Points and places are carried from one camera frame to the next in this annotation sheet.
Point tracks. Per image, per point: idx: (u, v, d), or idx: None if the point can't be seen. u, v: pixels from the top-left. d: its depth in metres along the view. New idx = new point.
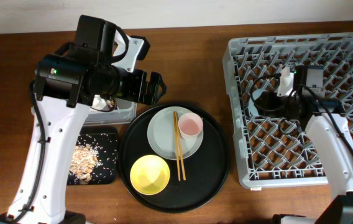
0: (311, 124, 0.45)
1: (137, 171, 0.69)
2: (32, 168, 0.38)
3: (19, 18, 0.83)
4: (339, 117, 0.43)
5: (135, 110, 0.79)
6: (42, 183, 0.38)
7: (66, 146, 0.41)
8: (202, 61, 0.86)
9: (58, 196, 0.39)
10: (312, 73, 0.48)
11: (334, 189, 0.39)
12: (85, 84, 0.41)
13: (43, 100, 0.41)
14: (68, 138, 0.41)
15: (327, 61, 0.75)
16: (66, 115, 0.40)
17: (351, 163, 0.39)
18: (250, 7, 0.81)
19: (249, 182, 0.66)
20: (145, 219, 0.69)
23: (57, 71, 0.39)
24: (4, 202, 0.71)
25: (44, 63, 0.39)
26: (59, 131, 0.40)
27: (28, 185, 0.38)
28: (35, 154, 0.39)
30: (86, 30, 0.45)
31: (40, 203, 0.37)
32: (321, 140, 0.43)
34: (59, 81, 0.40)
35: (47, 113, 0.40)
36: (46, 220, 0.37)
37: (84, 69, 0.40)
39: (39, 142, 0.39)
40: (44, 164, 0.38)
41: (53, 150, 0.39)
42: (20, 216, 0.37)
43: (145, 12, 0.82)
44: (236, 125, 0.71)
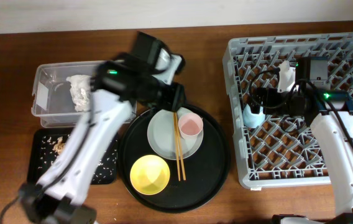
0: (317, 122, 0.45)
1: (137, 171, 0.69)
2: (73, 146, 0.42)
3: (20, 18, 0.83)
4: (347, 115, 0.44)
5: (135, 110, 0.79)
6: (79, 162, 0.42)
7: (106, 135, 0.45)
8: (202, 61, 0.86)
9: (85, 177, 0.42)
10: (313, 65, 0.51)
11: (339, 196, 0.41)
12: (135, 89, 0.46)
13: (98, 94, 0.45)
14: (109, 129, 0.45)
15: (343, 61, 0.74)
16: (114, 107, 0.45)
17: None
18: (250, 7, 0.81)
19: (248, 182, 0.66)
20: (145, 218, 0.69)
23: (117, 73, 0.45)
24: (5, 201, 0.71)
25: (104, 70, 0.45)
26: (105, 119, 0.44)
27: (65, 158, 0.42)
28: (78, 133, 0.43)
30: (142, 45, 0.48)
31: (73, 178, 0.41)
32: (328, 144, 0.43)
34: (113, 82, 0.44)
35: (98, 103, 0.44)
36: (73, 195, 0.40)
37: (137, 75, 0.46)
39: (86, 126, 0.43)
40: (86, 144, 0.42)
41: (96, 135, 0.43)
42: (51, 186, 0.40)
43: (145, 12, 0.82)
44: (237, 125, 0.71)
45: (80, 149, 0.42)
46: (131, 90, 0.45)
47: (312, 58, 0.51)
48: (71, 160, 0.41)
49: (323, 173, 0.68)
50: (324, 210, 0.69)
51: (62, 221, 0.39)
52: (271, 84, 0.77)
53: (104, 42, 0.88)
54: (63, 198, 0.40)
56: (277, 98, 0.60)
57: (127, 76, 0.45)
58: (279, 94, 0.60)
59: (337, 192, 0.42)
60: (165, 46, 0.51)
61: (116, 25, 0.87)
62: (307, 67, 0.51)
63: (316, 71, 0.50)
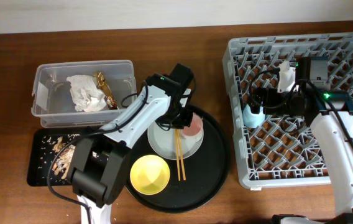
0: (317, 122, 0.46)
1: (137, 171, 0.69)
2: (128, 111, 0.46)
3: (20, 18, 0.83)
4: (347, 116, 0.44)
5: None
6: (135, 124, 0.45)
7: (154, 114, 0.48)
8: (202, 61, 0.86)
9: (134, 139, 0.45)
10: (313, 65, 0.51)
11: (339, 196, 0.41)
12: (176, 96, 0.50)
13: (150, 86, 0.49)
14: (157, 111, 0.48)
15: (343, 61, 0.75)
16: (161, 97, 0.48)
17: None
18: (250, 7, 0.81)
19: (249, 182, 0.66)
20: (145, 218, 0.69)
23: (164, 79, 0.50)
24: (5, 201, 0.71)
25: (155, 76, 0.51)
26: (156, 102, 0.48)
27: (122, 118, 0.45)
28: (133, 104, 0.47)
30: (183, 71, 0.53)
31: (128, 132, 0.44)
32: (328, 144, 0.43)
34: (161, 84, 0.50)
35: (150, 89, 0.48)
36: (128, 144, 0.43)
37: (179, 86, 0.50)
39: (140, 101, 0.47)
40: (140, 112, 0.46)
41: (148, 109, 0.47)
42: (111, 130, 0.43)
43: (145, 12, 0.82)
44: (237, 125, 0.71)
45: (135, 116, 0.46)
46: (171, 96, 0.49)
47: (312, 58, 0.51)
48: (128, 120, 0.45)
49: (323, 173, 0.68)
50: (324, 210, 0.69)
51: (112, 161, 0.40)
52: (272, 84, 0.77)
53: (104, 42, 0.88)
54: (118, 142, 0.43)
56: (277, 98, 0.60)
57: (172, 84, 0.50)
58: (279, 94, 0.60)
59: (337, 192, 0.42)
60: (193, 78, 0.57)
61: (116, 25, 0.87)
62: (307, 67, 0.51)
63: (316, 71, 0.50)
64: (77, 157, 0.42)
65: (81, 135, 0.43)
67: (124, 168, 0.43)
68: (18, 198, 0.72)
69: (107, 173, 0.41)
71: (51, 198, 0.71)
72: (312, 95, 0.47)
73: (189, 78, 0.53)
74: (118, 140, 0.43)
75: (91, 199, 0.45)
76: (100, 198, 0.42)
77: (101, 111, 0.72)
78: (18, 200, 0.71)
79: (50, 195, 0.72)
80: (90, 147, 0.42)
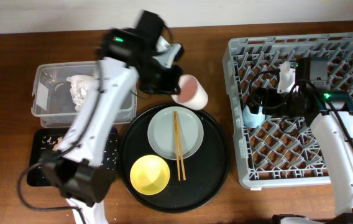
0: (316, 122, 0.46)
1: (137, 171, 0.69)
2: (85, 111, 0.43)
3: (20, 19, 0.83)
4: (347, 115, 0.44)
5: (135, 110, 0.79)
6: (94, 127, 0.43)
7: (115, 101, 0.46)
8: (202, 61, 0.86)
9: (100, 140, 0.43)
10: (314, 65, 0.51)
11: (339, 196, 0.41)
12: (142, 53, 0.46)
13: (105, 60, 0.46)
14: (120, 94, 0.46)
15: (343, 61, 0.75)
16: (122, 73, 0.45)
17: None
18: (250, 7, 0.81)
19: (248, 182, 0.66)
20: (145, 218, 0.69)
23: (122, 40, 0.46)
24: (5, 201, 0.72)
25: (112, 37, 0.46)
26: (115, 86, 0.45)
27: (79, 125, 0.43)
28: (90, 101, 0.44)
30: (149, 21, 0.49)
31: (88, 142, 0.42)
32: (328, 143, 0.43)
34: (120, 48, 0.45)
35: (107, 70, 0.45)
36: (90, 158, 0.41)
37: (138, 42, 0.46)
39: (96, 93, 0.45)
40: (100, 107, 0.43)
41: (107, 101, 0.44)
42: (69, 150, 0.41)
43: (145, 12, 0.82)
44: (237, 125, 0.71)
45: (94, 114, 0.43)
46: (135, 56, 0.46)
47: (312, 59, 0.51)
48: (86, 126, 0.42)
49: (323, 173, 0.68)
50: (324, 210, 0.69)
51: (82, 181, 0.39)
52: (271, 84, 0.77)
53: None
54: (79, 162, 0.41)
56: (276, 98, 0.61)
57: (135, 43, 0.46)
58: (278, 94, 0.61)
59: (337, 193, 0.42)
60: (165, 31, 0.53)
61: (115, 25, 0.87)
62: (307, 66, 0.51)
63: (316, 71, 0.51)
64: (50, 175, 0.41)
65: (41, 161, 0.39)
67: (99, 178, 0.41)
68: (18, 198, 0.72)
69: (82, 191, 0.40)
71: (51, 198, 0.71)
72: (311, 94, 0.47)
73: (152, 37, 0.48)
74: (79, 160, 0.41)
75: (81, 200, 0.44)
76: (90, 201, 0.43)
77: None
78: (18, 200, 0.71)
79: (50, 195, 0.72)
80: (55, 172, 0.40)
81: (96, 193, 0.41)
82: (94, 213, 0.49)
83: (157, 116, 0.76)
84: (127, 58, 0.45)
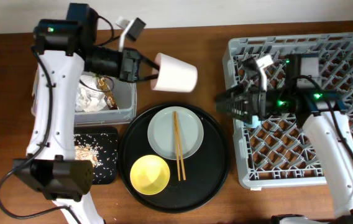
0: (309, 124, 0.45)
1: (137, 171, 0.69)
2: (43, 111, 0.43)
3: (20, 19, 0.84)
4: (339, 115, 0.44)
5: (135, 110, 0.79)
6: (55, 123, 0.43)
7: (70, 93, 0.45)
8: (202, 61, 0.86)
9: (68, 134, 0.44)
10: (304, 61, 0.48)
11: (336, 198, 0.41)
12: (80, 38, 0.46)
13: (45, 55, 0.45)
14: (71, 83, 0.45)
15: (343, 61, 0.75)
16: (66, 61, 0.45)
17: None
18: (250, 7, 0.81)
19: (249, 182, 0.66)
20: (145, 218, 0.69)
23: (53, 29, 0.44)
24: (5, 201, 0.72)
25: (40, 27, 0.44)
26: (63, 77, 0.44)
27: (42, 126, 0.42)
28: (45, 98, 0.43)
30: (77, 9, 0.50)
31: (55, 139, 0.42)
32: (321, 144, 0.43)
34: (56, 37, 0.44)
35: (49, 63, 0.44)
36: (62, 154, 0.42)
37: (75, 27, 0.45)
39: (47, 88, 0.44)
40: (56, 103, 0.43)
41: (60, 94, 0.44)
42: (40, 152, 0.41)
43: (145, 12, 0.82)
44: (237, 126, 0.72)
45: (51, 111, 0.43)
46: (76, 41, 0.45)
47: (303, 54, 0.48)
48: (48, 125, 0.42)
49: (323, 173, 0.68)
50: (324, 210, 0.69)
51: (62, 178, 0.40)
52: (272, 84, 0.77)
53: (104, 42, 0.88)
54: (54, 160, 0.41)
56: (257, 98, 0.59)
57: (69, 28, 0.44)
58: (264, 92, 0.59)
59: (334, 193, 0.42)
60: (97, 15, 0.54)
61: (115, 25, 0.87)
62: (297, 63, 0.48)
63: (307, 68, 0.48)
64: (29, 182, 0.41)
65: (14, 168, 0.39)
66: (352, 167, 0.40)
67: (79, 170, 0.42)
68: (19, 199, 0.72)
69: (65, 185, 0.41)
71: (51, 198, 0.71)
72: (302, 95, 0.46)
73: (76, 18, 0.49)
74: (52, 158, 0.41)
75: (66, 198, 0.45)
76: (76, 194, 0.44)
77: (101, 112, 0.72)
78: (18, 200, 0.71)
79: None
80: (31, 175, 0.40)
81: (80, 186, 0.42)
82: (86, 211, 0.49)
83: (156, 115, 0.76)
84: (68, 45, 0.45)
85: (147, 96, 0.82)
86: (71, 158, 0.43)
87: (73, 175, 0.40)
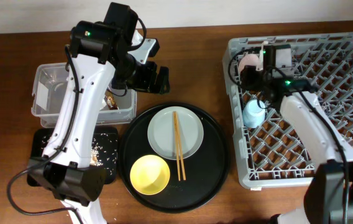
0: (284, 104, 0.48)
1: (137, 171, 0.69)
2: (66, 116, 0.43)
3: (20, 18, 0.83)
4: (308, 93, 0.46)
5: (135, 110, 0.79)
6: (76, 129, 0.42)
7: (95, 99, 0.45)
8: (201, 61, 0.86)
9: (86, 141, 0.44)
10: (279, 52, 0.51)
11: (316, 157, 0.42)
12: (113, 46, 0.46)
13: (78, 57, 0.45)
14: (98, 90, 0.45)
15: (343, 61, 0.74)
16: (99, 68, 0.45)
17: (327, 134, 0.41)
18: (250, 7, 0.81)
19: (249, 182, 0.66)
20: (145, 218, 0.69)
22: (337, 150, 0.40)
23: (90, 34, 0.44)
24: (5, 201, 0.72)
25: (77, 29, 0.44)
26: (91, 84, 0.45)
27: (62, 129, 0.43)
28: (70, 102, 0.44)
30: (117, 11, 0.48)
31: (73, 145, 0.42)
32: (297, 117, 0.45)
34: (92, 43, 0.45)
35: (80, 68, 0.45)
36: (77, 160, 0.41)
37: (112, 35, 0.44)
39: (73, 93, 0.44)
40: (81, 109, 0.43)
41: (86, 101, 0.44)
42: (55, 155, 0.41)
43: (145, 12, 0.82)
44: (237, 125, 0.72)
45: (73, 118, 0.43)
46: (109, 49, 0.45)
47: (276, 46, 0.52)
48: (68, 131, 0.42)
49: None
50: None
51: (73, 183, 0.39)
52: None
53: None
54: (68, 166, 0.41)
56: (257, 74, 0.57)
57: (105, 35, 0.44)
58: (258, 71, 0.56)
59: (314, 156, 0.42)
60: (138, 19, 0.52)
61: None
62: (272, 57, 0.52)
63: (281, 60, 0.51)
64: (41, 182, 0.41)
65: (30, 167, 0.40)
66: (325, 127, 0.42)
67: (91, 177, 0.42)
68: (19, 198, 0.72)
69: (74, 190, 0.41)
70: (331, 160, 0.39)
71: (51, 198, 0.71)
72: (275, 84, 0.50)
73: (114, 22, 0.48)
74: (67, 164, 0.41)
75: (74, 200, 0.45)
76: (84, 198, 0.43)
77: (101, 112, 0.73)
78: (18, 200, 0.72)
79: (50, 195, 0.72)
80: (43, 176, 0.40)
81: (89, 193, 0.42)
82: (91, 214, 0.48)
83: (155, 116, 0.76)
84: (102, 52, 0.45)
85: (147, 97, 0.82)
86: (86, 165, 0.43)
87: (84, 182, 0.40)
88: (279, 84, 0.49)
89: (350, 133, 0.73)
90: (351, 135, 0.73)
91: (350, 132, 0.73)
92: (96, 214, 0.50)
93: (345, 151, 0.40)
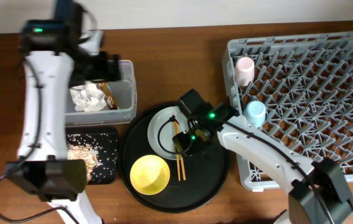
0: (222, 140, 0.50)
1: (137, 171, 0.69)
2: (32, 114, 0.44)
3: None
4: (236, 117, 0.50)
5: (135, 110, 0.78)
6: (44, 123, 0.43)
7: (59, 91, 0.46)
8: (202, 61, 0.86)
9: (59, 135, 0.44)
10: (189, 99, 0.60)
11: (279, 180, 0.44)
12: (66, 39, 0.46)
13: (33, 55, 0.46)
14: (60, 82, 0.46)
15: (343, 60, 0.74)
16: (53, 60, 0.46)
17: (276, 155, 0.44)
18: (250, 6, 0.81)
19: (251, 183, 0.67)
20: (145, 219, 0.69)
22: (294, 167, 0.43)
23: (40, 30, 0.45)
24: (4, 201, 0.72)
25: (27, 27, 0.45)
26: (50, 77, 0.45)
27: (30, 127, 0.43)
28: (32, 99, 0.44)
30: (63, 4, 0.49)
31: (45, 139, 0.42)
32: (242, 149, 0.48)
34: (42, 39, 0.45)
35: (36, 63, 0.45)
36: (53, 153, 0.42)
37: (59, 27, 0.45)
39: (35, 89, 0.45)
40: (45, 104, 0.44)
41: (49, 94, 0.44)
42: (31, 153, 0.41)
43: (145, 12, 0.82)
44: None
45: (40, 113, 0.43)
46: (62, 42, 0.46)
47: (181, 96, 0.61)
48: (38, 127, 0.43)
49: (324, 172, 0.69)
50: None
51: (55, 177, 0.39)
52: (275, 98, 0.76)
53: None
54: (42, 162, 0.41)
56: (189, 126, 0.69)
57: (54, 28, 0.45)
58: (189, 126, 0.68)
59: (279, 181, 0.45)
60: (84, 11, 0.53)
61: (115, 25, 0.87)
62: (186, 104, 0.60)
63: (194, 101, 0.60)
64: (22, 184, 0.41)
65: (8, 171, 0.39)
66: (273, 150, 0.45)
67: (75, 171, 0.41)
68: (18, 199, 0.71)
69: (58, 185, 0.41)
70: (296, 182, 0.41)
71: None
72: (206, 125, 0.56)
73: (61, 16, 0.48)
74: (44, 158, 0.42)
75: (61, 198, 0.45)
76: (71, 193, 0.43)
77: (101, 112, 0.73)
78: (17, 200, 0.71)
79: None
80: (24, 178, 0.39)
81: (74, 186, 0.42)
82: (81, 205, 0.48)
83: (155, 116, 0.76)
84: (54, 45, 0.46)
85: (147, 97, 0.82)
86: (64, 157, 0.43)
87: (66, 175, 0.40)
88: (209, 121, 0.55)
89: (350, 132, 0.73)
90: (351, 135, 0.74)
91: (350, 132, 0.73)
92: (86, 206, 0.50)
93: (301, 165, 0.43)
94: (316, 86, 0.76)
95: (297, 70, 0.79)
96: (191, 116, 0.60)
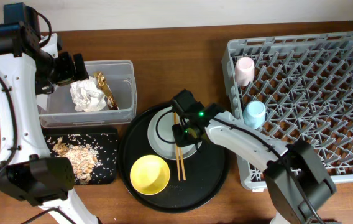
0: (210, 135, 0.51)
1: (137, 171, 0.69)
2: (5, 118, 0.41)
3: None
4: (222, 113, 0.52)
5: (135, 110, 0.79)
6: (20, 125, 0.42)
7: (29, 91, 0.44)
8: (202, 61, 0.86)
9: (37, 133, 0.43)
10: (181, 99, 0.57)
11: (258, 166, 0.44)
12: (25, 38, 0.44)
13: None
14: (28, 81, 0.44)
15: (343, 60, 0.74)
16: (13, 61, 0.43)
17: (253, 140, 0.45)
18: (250, 6, 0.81)
19: (251, 183, 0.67)
20: (145, 219, 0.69)
22: (269, 150, 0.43)
23: None
24: (5, 200, 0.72)
25: None
26: (16, 79, 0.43)
27: (7, 130, 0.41)
28: (2, 104, 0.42)
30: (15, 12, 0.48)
31: (24, 140, 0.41)
32: (225, 140, 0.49)
34: None
35: None
36: (36, 152, 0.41)
37: (15, 27, 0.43)
39: (4, 93, 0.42)
40: (16, 105, 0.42)
41: (19, 96, 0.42)
42: (12, 157, 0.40)
43: (145, 12, 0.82)
44: None
45: (15, 116, 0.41)
46: (21, 40, 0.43)
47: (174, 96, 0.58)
48: (13, 130, 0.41)
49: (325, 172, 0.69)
50: (324, 210, 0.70)
51: (40, 177, 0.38)
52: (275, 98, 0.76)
53: (102, 42, 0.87)
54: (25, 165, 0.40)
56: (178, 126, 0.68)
57: (9, 29, 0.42)
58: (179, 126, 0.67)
59: (258, 166, 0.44)
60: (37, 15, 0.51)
61: (115, 25, 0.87)
62: (179, 105, 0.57)
63: (186, 101, 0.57)
64: (9, 191, 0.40)
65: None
66: (250, 137, 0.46)
67: (58, 167, 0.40)
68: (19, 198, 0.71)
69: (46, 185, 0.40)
70: (270, 162, 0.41)
71: None
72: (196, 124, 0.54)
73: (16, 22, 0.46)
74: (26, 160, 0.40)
75: (51, 199, 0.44)
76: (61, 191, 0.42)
77: (102, 112, 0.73)
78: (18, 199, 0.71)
79: None
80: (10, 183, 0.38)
81: (62, 183, 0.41)
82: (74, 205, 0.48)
83: (154, 116, 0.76)
84: (12, 46, 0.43)
85: (147, 97, 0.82)
86: (46, 155, 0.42)
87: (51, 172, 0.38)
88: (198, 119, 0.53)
89: (350, 132, 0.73)
90: (351, 135, 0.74)
91: (350, 132, 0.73)
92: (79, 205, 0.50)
93: (276, 147, 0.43)
94: (316, 86, 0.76)
95: (297, 70, 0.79)
96: (182, 114, 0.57)
